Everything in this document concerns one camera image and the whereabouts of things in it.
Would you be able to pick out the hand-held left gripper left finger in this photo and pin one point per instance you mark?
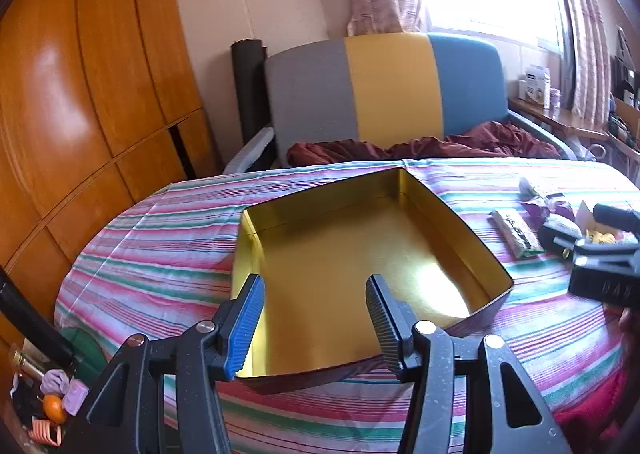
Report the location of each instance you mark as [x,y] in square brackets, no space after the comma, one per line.
[247,329]

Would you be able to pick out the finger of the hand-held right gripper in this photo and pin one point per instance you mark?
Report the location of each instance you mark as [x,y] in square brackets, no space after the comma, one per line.
[560,236]
[620,216]

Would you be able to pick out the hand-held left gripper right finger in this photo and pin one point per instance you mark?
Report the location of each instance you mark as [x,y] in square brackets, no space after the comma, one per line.
[382,324]

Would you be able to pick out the purple packet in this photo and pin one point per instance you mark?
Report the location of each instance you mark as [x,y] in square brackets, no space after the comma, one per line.
[550,209]

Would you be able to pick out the green snack bar packet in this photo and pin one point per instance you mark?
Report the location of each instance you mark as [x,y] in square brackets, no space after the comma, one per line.
[515,231]

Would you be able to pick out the gold tin box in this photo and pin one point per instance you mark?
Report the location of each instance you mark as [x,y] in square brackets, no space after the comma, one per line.
[325,259]

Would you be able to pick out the wooden desk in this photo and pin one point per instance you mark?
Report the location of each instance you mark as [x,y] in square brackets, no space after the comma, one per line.
[555,119]

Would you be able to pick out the cluttered wooden shelf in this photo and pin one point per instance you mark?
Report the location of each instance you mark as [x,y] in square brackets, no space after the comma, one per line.
[625,99]

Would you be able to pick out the striped tablecloth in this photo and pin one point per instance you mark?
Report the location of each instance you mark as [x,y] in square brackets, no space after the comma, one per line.
[150,254]

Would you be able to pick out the person's red clothing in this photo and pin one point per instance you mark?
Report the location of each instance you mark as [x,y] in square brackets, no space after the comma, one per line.
[600,409]

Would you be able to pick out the small pink bottle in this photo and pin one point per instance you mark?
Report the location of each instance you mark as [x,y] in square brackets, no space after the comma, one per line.
[555,99]

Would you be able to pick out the white carton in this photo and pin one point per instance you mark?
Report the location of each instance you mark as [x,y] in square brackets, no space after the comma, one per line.
[537,84]

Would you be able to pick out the maroon blanket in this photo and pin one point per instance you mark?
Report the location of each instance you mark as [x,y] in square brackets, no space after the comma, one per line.
[340,152]

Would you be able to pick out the pink small box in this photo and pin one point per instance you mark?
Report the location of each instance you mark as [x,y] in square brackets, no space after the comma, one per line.
[76,396]

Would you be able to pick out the purple scrunchie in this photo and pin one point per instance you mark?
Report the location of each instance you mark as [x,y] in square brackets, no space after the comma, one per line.
[54,381]

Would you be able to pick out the orange fruit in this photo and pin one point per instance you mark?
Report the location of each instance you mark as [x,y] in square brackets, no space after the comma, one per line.
[54,409]

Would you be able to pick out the black pole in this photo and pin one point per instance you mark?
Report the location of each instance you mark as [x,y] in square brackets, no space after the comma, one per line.
[35,319]

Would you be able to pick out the orange hair clip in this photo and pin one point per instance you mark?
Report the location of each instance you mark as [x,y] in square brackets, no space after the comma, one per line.
[45,431]

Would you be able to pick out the grey yellow blue padded chair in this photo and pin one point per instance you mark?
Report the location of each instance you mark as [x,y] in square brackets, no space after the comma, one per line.
[390,84]

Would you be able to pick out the black rolled mat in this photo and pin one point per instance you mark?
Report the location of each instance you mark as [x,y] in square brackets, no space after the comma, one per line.
[245,84]

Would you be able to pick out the wooden wardrobe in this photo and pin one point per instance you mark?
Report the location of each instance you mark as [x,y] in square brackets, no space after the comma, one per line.
[75,84]

